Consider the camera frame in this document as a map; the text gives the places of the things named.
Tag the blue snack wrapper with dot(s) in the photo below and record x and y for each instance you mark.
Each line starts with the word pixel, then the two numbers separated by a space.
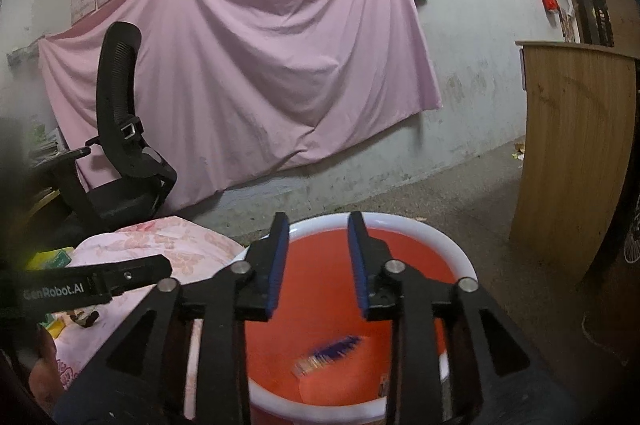
pixel 326 355

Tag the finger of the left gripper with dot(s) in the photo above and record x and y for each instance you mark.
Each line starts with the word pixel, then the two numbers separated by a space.
pixel 125 276

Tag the wooden cabinet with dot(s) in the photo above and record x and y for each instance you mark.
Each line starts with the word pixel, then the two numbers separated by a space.
pixel 581 116

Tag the pink hanging sheet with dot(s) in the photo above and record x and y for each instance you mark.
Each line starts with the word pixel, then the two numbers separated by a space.
pixel 232 90

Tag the red plastic basin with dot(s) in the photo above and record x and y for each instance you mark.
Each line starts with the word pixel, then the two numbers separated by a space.
pixel 317 306

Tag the yellow wooden desk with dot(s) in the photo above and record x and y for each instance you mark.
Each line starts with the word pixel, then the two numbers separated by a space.
pixel 40 185

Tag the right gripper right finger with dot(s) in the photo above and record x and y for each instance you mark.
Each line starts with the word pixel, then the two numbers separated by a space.
pixel 496 376

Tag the black office chair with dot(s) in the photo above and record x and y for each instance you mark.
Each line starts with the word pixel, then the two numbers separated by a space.
pixel 145 178

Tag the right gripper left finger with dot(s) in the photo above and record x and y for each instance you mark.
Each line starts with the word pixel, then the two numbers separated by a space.
pixel 138 376

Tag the person's left hand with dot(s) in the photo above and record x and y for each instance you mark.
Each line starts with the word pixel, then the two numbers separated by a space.
pixel 44 380

